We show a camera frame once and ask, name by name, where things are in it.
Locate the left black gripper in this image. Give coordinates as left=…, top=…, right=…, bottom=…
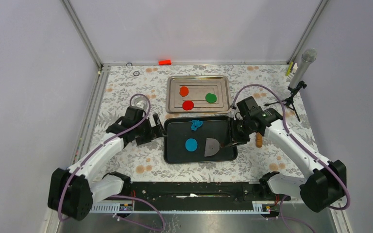
left=135, top=114, right=167, bottom=145

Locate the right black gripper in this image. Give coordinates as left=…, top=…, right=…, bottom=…
left=223, top=117, right=254, bottom=148

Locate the wooden dough roller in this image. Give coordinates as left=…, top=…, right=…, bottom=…
left=255, top=133, right=263, bottom=148

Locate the brown handled tool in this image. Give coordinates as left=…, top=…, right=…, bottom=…
left=204, top=138, right=234, bottom=157

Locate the black plastic tray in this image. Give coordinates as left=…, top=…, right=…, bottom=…
left=164, top=116, right=237, bottom=164

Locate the blue dough scrap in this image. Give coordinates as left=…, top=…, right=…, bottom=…
left=191, top=120, right=203, bottom=131

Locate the blue dough piece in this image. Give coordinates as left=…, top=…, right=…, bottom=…
left=185, top=138, right=198, bottom=152

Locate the small glass bowl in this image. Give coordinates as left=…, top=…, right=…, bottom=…
left=133, top=96, right=149, bottom=110

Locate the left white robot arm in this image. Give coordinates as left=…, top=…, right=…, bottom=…
left=47, top=106, right=166, bottom=221

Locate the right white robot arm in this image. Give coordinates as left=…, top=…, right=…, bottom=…
left=225, top=97, right=349, bottom=213

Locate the green dough disc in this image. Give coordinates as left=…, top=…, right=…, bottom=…
left=205, top=93, right=217, bottom=103

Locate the red dough disc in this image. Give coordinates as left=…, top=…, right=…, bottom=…
left=182, top=100, right=194, bottom=111

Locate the orange dough disc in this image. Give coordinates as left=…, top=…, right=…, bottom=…
left=179, top=86, right=189, bottom=97

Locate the floral tablecloth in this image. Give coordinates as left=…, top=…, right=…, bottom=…
left=91, top=65, right=302, bottom=182

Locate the silver metal tray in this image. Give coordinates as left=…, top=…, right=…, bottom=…
left=166, top=75, right=231, bottom=114

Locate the yellow marker pen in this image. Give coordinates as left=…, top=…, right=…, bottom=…
left=286, top=62, right=294, bottom=76

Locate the orange block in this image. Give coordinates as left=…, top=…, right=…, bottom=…
left=158, top=60, right=172, bottom=66

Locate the grey microphone on tripod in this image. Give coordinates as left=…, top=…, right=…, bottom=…
left=282, top=48, right=318, bottom=122

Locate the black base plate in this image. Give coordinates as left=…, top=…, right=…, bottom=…
left=107, top=182, right=291, bottom=214

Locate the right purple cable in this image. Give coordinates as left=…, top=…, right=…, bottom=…
left=231, top=84, right=351, bottom=233

